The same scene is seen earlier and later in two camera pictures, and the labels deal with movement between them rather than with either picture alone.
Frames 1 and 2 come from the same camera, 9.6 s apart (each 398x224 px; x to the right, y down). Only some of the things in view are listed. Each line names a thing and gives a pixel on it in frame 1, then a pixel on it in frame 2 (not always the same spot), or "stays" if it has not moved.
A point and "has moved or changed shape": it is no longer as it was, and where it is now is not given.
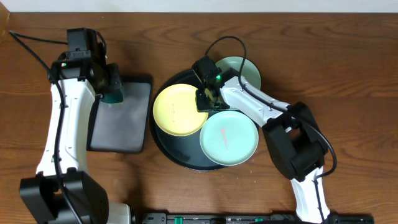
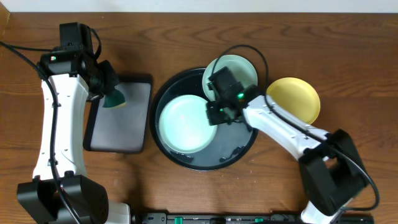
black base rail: [253, 218] stays
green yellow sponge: [114, 98] has moved or changed shape
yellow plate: [175, 111] to [296, 96]
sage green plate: [249, 71] stays
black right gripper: [201, 106] to [212, 116]
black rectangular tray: [122, 127] stays
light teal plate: [229, 138] to [184, 124]
